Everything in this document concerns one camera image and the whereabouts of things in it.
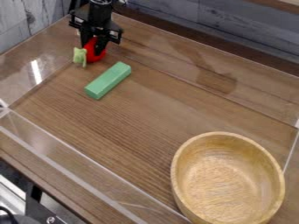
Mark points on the red plush strawberry toy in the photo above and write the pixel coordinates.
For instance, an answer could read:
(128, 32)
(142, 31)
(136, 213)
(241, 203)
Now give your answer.
(85, 54)

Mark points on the light wooden bowl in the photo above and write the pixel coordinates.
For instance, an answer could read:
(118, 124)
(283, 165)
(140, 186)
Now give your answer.
(226, 180)

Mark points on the black metal bracket with bolt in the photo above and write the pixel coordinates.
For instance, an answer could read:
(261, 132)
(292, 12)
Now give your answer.
(36, 210)

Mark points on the clear acrylic tray walls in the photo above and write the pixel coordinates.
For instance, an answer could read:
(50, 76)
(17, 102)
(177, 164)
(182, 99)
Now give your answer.
(98, 154)

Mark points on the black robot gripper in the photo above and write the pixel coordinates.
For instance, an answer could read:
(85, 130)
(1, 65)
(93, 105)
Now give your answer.
(92, 20)

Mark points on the green rectangular block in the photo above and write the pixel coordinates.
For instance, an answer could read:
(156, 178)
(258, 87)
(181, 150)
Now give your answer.
(98, 87)

